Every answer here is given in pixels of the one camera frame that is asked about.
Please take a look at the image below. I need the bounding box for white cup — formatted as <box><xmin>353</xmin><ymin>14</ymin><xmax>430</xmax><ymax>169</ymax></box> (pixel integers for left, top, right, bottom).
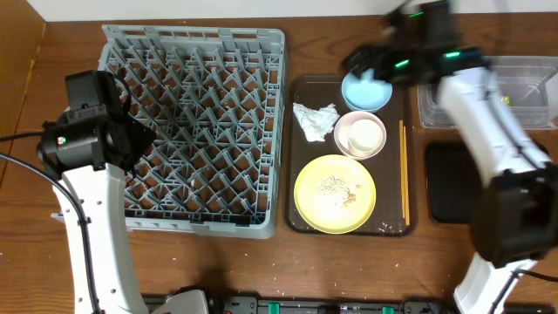
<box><xmin>348</xmin><ymin>119</ymin><xmax>383</xmax><ymax>155</ymax></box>

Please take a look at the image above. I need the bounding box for white napkin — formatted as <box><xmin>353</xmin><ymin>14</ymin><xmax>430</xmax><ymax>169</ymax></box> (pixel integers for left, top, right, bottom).
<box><xmin>293</xmin><ymin>103</ymin><xmax>340</xmax><ymax>142</ymax></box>

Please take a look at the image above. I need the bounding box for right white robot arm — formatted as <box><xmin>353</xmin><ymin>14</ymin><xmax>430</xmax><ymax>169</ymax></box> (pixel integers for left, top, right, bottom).
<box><xmin>342</xmin><ymin>1</ymin><xmax>557</xmax><ymax>313</ymax></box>

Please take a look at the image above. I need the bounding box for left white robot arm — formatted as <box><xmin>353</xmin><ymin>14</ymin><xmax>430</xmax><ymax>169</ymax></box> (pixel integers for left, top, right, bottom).
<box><xmin>37</xmin><ymin>71</ymin><xmax>156</xmax><ymax>313</ymax></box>

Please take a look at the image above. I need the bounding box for grey dishwasher rack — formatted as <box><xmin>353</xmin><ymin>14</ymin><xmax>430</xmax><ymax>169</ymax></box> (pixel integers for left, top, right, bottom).
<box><xmin>99</xmin><ymin>24</ymin><xmax>287</xmax><ymax>239</ymax></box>

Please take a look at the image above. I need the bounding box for light blue bowl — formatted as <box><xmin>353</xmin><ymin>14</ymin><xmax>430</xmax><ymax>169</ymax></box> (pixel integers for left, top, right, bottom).
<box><xmin>341</xmin><ymin>69</ymin><xmax>393</xmax><ymax>113</ymax></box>

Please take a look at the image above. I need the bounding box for clear plastic bin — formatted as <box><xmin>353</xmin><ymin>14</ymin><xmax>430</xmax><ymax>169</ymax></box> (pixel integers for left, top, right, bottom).
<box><xmin>418</xmin><ymin>56</ymin><xmax>557</xmax><ymax>129</ymax></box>

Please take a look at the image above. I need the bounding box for black tray bin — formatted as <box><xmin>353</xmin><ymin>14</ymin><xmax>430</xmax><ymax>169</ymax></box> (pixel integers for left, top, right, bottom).
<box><xmin>425</xmin><ymin>142</ymin><xmax>482</xmax><ymax>224</ymax></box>

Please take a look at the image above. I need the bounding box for right wooden chopstick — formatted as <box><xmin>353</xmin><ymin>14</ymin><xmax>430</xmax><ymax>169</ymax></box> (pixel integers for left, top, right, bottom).
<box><xmin>403</xmin><ymin>126</ymin><xmax>411</xmax><ymax>226</ymax></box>

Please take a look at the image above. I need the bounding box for yellow plate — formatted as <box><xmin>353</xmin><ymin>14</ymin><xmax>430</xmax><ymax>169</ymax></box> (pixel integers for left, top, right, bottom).
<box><xmin>293</xmin><ymin>154</ymin><xmax>377</xmax><ymax>235</ymax></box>

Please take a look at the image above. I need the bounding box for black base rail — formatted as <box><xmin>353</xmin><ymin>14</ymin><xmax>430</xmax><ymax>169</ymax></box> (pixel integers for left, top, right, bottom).
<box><xmin>141</xmin><ymin>285</ymin><xmax>454</xmax><ymax>314</ymax></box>

